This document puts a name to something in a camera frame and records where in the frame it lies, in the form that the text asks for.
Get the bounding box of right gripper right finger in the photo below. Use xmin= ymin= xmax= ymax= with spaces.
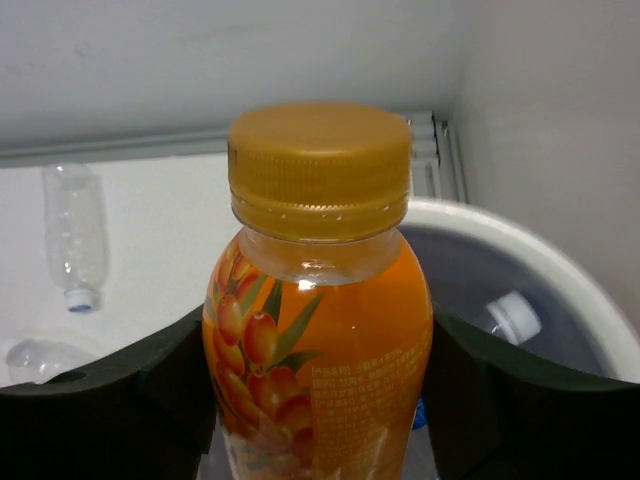
xmin=424 ymin=312 xmax=639 ymax=479

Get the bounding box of clear bottle white cap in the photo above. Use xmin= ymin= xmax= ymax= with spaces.
xmin=5 ymin=339 xmax=97 ymax=384

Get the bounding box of orange juice bottle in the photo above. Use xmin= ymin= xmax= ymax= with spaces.
xmin=202 ymin=102 xmax=434 ymax=479

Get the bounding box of aluminium rail right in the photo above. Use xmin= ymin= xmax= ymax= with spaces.
xmin=401 ymin=111 xmax=468 ymax=203

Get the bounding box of blue label water bottle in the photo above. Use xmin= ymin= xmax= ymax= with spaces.
xmin=412 ymin=397 xmax=427 ymax=431

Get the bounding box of clear bottle blue cap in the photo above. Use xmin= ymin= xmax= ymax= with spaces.
xmin=42 ymin=163 xmax=109 ymax=313

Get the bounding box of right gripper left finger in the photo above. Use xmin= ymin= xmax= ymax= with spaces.
xmin=1 ymin=307 xmax=217 ymax=479

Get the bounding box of grey bin white rim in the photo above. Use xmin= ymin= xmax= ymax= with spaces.
xmin=401 ymin=199 xmax=639 ymax=382

